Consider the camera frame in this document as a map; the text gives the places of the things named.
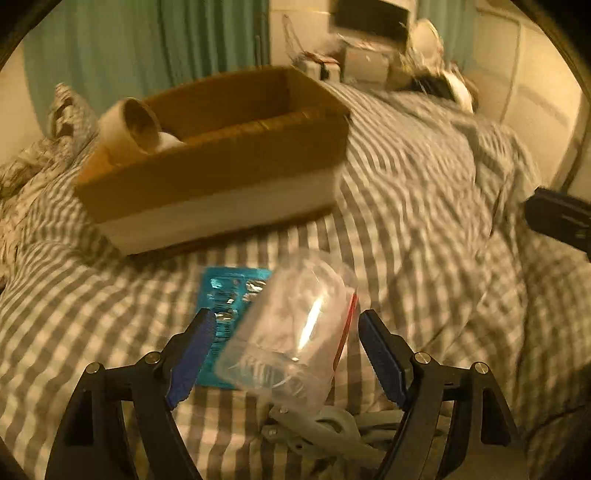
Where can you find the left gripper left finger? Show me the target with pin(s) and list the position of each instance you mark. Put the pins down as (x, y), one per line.
(91, 441)

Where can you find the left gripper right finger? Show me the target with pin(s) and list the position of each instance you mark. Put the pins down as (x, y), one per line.
(483, 441)

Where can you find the teal blister pack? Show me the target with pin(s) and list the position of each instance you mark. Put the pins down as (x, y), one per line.
(228, 293)

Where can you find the white tape roll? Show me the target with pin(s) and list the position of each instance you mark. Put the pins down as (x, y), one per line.
(129, 131)

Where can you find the grey checkered bed cover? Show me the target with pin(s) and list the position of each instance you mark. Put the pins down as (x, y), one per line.
(429, 216)

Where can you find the white wardrobe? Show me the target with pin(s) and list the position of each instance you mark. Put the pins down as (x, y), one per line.
(525, 84)

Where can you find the black jacket on chair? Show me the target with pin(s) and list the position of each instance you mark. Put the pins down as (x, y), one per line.
(449, 86)

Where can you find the white round vanity mirror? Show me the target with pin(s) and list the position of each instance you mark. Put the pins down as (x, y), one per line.
(425, 43)

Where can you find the green side curtain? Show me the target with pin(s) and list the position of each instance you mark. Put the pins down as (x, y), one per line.
(455, 22)

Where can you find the grey mini fridge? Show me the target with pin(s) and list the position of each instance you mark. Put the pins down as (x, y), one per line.
(366, 66)

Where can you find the white suitcase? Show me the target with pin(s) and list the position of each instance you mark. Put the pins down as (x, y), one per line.
(318, 66)

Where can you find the checkered pillow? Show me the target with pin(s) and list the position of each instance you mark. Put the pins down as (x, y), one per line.
(70, 116)

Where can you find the brown cardboard box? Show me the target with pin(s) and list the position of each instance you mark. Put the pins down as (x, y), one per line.
(261, 147)

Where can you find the black wall television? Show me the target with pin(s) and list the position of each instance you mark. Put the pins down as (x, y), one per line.
(378, 18)

